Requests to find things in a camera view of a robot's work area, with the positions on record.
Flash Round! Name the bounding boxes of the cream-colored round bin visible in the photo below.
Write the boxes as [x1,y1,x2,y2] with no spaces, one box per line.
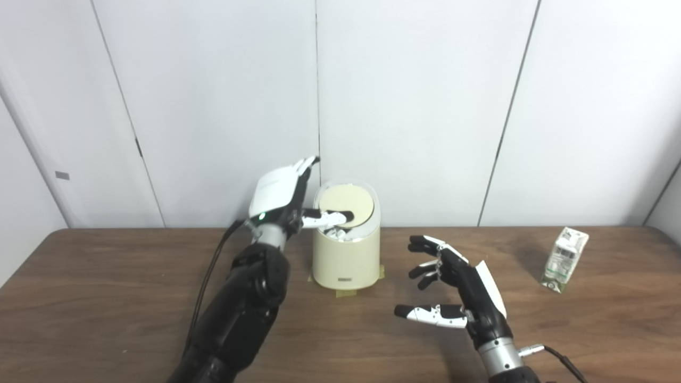
[312,181,381,291]

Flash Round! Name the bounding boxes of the white green milk carton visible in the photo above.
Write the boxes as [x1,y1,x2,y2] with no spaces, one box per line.
[541,227,589,293]

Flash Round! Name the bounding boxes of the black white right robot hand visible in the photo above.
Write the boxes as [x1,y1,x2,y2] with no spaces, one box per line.
[394,235,514,349]

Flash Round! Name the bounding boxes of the cream round bin lid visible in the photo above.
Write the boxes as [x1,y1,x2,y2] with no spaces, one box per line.
[318,184,375,228]

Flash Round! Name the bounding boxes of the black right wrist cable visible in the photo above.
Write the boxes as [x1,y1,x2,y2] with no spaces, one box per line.
[519,345,588,383]

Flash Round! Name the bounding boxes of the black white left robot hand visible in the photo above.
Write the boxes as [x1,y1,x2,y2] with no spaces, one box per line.
[248,155,356,237]

